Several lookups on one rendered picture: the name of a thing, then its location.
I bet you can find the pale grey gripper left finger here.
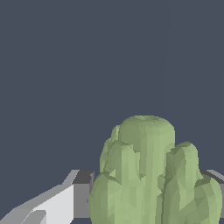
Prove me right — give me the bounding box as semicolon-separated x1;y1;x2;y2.
0;169;95;224

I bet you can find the green lumpy cactus-shaped object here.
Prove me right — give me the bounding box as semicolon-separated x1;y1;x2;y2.
87;115;223;224

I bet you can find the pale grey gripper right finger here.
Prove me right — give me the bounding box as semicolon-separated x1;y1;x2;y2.
199;169;224;219

